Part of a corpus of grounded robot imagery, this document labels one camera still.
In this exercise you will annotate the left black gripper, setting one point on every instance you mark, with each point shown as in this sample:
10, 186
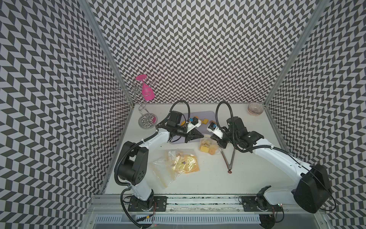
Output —
189, 135

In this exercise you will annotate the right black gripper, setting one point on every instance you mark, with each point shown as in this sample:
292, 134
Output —
222, 144

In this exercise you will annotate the clear resealable bag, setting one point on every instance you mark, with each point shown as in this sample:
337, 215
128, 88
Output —
208, 145

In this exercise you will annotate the red metal tongs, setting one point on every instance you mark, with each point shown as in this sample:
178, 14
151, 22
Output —
229, 164

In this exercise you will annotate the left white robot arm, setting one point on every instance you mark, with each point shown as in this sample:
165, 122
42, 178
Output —
131, 165

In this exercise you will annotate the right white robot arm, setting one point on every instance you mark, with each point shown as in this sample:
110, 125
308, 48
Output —
311, 187

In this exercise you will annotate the clear bag with cookies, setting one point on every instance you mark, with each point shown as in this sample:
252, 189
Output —
172, 164

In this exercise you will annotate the lavender plastic tray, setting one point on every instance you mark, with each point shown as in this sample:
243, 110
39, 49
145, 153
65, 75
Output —
210, 115

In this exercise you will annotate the small pink stacked bowls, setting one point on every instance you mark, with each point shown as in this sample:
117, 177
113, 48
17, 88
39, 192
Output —
255, 109

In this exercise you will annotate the pink plastic wine glass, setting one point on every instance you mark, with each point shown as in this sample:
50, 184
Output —
147, 91

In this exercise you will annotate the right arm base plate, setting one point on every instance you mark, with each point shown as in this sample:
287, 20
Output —
248, 203

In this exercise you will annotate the metal wire glass rack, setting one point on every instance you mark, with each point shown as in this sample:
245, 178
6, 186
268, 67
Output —
133, 97

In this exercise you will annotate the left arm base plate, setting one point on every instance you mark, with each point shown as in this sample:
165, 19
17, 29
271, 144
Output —
157, 203

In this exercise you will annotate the aluminium mounting rail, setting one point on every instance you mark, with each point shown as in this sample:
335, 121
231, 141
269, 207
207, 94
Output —
225, 203

